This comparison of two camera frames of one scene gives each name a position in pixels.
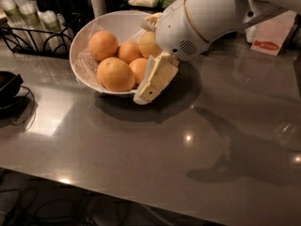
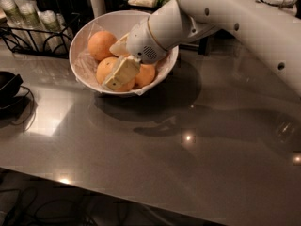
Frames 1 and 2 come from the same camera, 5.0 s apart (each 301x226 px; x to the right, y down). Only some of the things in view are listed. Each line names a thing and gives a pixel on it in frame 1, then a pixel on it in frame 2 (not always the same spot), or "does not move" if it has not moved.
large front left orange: (115, 74) does not move
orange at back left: (102, 45) does not move
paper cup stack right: (56, 37) does not move
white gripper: (178, 30) → (140, 42)
